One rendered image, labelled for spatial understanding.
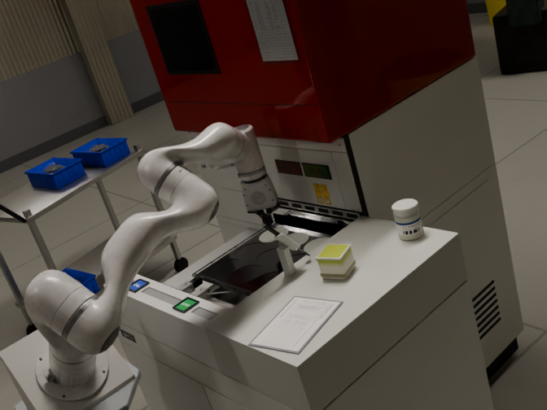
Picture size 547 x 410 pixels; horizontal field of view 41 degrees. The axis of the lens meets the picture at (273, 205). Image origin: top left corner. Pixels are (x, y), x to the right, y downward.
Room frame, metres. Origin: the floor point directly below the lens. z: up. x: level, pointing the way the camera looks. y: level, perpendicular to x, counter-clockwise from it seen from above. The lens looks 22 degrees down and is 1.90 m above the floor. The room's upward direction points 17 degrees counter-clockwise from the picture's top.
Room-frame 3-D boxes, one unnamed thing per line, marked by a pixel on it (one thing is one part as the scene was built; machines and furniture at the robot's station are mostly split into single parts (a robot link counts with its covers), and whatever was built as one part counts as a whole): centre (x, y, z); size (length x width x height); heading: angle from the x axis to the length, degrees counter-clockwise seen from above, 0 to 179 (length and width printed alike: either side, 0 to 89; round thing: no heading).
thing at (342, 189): (2.32, -0.02, 1.02); 0.81 x 0.03 x 0.40; 36
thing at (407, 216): (1.77, -0.34, 1.01); 0.07 x 0.07 x 0.10
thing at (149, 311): (1.87, 0.38, 0.89); 0.55 x 0.09 x 0.14; 36
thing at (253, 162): (2.11, 0.04, 1.24); 0.09 x 0.08 x 0.13; 81
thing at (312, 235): (2.03, 0.05, 0.90); 0.34 x 0.34 x 0.01; 36
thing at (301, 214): (2.16, -0.11, 0.89); 0.44 x 0.02 x 0.10; 36
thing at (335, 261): (1.68, -0.11, 1.00); 0.07 x 0.07 x 0.07; 54
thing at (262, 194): (2.11, 0.03, 1.09); 0.10 x 0.07 x 0.11; 77
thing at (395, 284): (1.66, -0.09, 0.89); 0.62 x 0.35 x 0.14; 126
